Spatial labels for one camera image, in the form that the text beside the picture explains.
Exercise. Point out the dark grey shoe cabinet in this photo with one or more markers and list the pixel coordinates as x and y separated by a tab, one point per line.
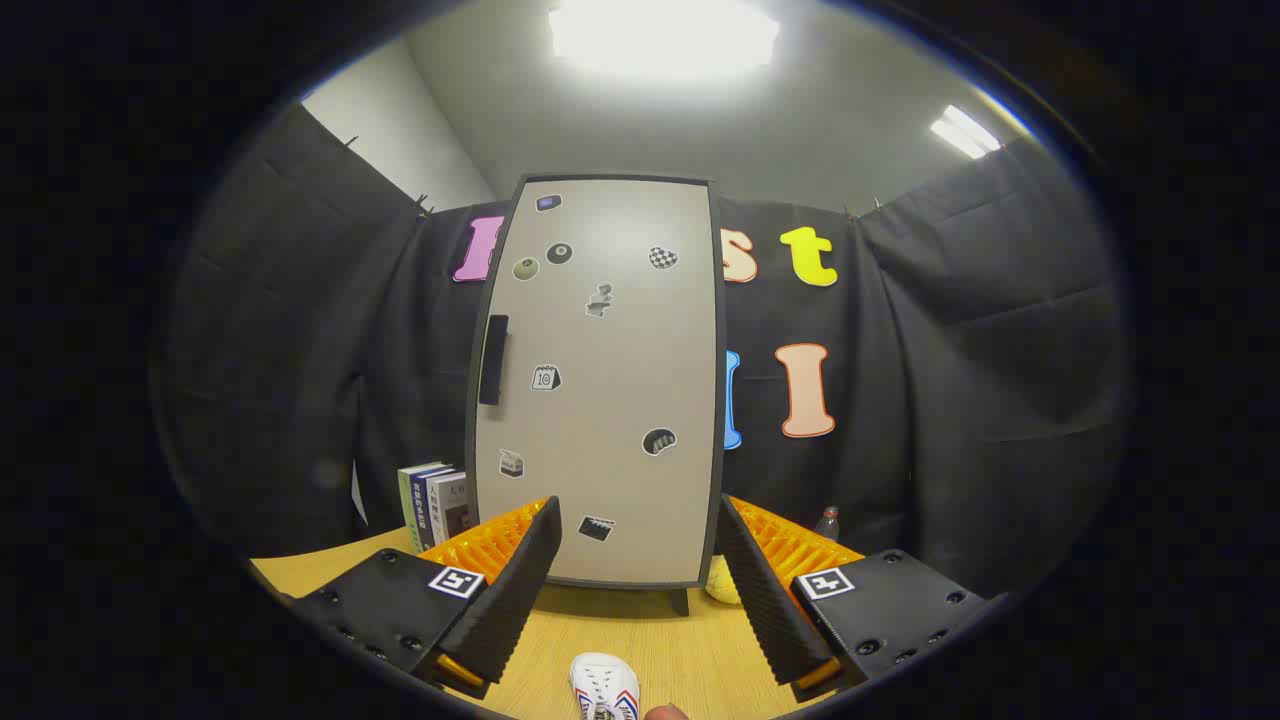
680	601

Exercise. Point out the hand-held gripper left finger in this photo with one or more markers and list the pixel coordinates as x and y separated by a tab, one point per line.
520	590

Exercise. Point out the clear bottle with red cap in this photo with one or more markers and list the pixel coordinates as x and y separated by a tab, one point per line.
828	526

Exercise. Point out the black backdrop cloth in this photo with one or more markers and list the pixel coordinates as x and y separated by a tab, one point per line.
950	400

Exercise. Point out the white canvas shoe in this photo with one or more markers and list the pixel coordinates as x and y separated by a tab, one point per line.
600	682

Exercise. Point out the pale yellow round object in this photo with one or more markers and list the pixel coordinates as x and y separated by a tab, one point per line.
722	585

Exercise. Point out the white paper sheet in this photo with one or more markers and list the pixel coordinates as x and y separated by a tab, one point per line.
358	495

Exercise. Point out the white and dark book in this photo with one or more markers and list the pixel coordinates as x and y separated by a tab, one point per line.
450	505

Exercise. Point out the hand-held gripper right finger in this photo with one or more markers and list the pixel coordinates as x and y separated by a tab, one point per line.
760	590

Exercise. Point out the beige shoe cabinet door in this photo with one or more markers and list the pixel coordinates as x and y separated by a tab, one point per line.
620	400

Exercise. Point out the small ceiling light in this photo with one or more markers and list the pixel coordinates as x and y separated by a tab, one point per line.
965	132

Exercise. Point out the large ceiling light panel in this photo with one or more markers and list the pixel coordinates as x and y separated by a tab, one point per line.
663	35

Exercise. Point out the green and white book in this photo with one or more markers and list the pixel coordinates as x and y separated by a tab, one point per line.
407	500

